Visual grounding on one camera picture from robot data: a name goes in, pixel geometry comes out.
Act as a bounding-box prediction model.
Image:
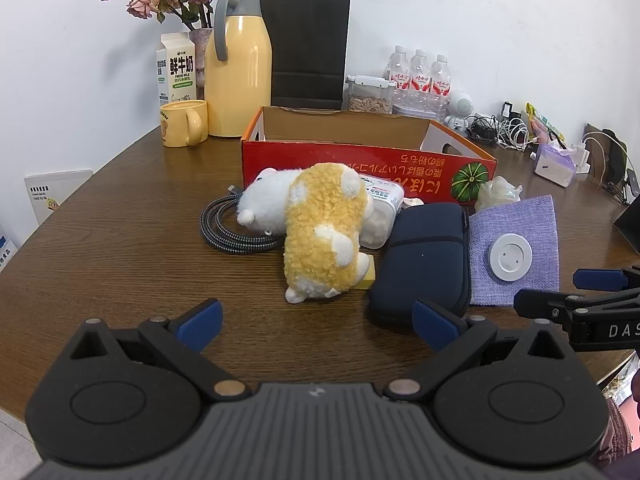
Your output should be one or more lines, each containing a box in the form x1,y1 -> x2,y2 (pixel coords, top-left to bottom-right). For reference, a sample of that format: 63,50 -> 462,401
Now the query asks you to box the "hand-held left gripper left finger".
69,299 -> 251,404

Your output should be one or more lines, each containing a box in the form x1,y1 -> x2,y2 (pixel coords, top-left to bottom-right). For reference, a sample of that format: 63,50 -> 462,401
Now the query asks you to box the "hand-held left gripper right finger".
382,299 -> 572,404

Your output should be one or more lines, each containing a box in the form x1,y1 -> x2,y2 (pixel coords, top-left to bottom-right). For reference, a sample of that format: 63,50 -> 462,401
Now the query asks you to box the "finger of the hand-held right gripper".
514,287 -> 596,328
574,267 -> 640,291

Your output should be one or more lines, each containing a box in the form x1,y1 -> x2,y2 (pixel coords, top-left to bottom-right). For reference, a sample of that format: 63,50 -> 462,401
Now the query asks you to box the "white round disc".
487,232 -> 530,282

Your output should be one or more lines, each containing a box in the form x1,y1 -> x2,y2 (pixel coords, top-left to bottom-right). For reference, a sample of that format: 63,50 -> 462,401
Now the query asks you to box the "navy zip pouch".
368,203 -> 472,325

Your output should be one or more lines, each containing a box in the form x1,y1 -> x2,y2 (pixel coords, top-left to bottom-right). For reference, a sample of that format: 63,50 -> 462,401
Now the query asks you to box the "purple woven cloth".
467,195 -> 560,307

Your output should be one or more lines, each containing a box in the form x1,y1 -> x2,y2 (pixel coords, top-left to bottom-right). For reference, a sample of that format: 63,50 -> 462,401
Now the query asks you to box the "yellow block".
357,254 -> 377,291

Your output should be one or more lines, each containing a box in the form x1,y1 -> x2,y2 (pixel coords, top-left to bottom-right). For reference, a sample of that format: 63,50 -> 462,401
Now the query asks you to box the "grey braided cable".
200,185 -> 286,255

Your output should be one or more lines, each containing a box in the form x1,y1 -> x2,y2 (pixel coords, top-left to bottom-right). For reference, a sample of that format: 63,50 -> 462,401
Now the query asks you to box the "white pill jar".
357,180 -> 405,250

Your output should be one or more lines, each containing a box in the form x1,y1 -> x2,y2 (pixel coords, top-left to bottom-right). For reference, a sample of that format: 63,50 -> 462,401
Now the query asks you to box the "white plastic piece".
475,176 -> 523,212

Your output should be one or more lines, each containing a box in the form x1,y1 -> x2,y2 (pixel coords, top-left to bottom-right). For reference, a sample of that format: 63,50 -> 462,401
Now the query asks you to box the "yellow white plush toy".
237,162 -> 374,305

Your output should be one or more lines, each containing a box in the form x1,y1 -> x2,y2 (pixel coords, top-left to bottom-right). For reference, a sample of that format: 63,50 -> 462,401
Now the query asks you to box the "red cardboard box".
241,106 -> 498,206

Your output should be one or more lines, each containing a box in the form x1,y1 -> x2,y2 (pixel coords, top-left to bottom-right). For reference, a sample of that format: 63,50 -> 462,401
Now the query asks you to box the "black flat device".
612,200 -> 640,257

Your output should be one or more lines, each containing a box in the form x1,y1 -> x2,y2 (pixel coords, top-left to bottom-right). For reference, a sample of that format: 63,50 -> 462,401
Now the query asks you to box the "purple tissue pack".
534,141 -> 578,188

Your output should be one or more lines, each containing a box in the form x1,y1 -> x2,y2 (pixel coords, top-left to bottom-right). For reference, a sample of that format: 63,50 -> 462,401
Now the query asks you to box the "brown phone stand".
582,122 -> 631,196

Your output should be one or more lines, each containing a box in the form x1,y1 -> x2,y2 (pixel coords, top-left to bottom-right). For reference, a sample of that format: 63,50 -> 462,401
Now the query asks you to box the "yellow green snack packet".
524,102 -> 566,143

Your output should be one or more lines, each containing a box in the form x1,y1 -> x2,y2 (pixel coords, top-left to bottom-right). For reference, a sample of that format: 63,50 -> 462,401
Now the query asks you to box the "white booklet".
24,169 -> 95,226

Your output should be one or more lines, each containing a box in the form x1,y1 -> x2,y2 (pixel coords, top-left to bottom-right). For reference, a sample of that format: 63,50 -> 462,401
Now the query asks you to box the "yellow mug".
160,100 -> 208,148

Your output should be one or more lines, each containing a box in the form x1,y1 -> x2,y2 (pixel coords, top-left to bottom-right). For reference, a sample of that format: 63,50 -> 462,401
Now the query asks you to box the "white small fan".
444,90 -> 476,133

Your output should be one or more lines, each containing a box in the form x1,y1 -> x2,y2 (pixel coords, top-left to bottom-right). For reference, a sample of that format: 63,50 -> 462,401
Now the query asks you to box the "clear seed container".
346,75 -> 395,113

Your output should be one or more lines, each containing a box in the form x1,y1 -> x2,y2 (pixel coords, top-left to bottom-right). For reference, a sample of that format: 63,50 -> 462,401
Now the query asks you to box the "water bottle red label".
429,54 -> 453,111
384,45 -> 412,108
409,50 -> 432,108

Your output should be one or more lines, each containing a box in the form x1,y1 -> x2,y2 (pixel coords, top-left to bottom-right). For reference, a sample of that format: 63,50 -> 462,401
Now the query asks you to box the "yellow thermos jug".
205,0 -> 273,138

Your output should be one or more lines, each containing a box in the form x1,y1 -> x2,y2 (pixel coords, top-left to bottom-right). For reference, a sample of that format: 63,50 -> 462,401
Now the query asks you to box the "white milk carton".
156,31 -> 197,108

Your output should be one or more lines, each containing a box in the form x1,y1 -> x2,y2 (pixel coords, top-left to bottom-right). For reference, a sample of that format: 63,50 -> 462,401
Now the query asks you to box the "grey pink vase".
192,28 -> 214,101

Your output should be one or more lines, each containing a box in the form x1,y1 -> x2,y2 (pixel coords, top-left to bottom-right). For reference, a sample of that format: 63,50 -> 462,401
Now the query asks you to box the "black paper bag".
260,0 -> 351,111

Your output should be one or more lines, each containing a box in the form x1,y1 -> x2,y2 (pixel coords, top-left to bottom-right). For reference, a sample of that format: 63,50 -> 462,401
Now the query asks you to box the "white cable tangle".
495,117 -> 530,151

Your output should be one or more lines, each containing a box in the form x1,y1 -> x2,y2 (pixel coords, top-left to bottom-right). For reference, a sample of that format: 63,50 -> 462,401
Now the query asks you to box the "black cable bundle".
467,115 -> 501,147

